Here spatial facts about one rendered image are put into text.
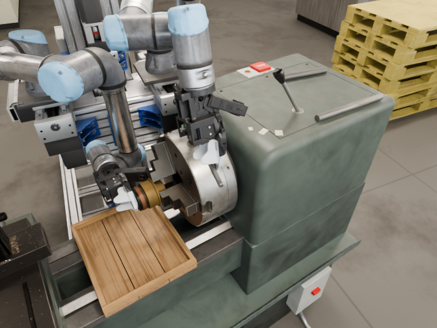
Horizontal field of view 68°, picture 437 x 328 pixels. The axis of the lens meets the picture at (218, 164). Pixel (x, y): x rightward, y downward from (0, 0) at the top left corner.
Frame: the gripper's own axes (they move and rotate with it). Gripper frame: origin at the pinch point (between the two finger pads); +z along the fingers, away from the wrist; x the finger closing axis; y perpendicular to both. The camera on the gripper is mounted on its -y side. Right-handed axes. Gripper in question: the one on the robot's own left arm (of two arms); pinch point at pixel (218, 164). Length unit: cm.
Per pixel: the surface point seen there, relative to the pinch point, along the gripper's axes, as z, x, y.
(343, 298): 128, -17, -77
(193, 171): 6.3, -11.5, 2.0
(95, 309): 39, -16, 39
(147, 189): 12.1, -21.8, 13.2
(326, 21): 38, -320, -401
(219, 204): 18.7, -8.9, -3.2
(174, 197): 15.0, -16.1, 7.5
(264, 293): 74, -12, -19
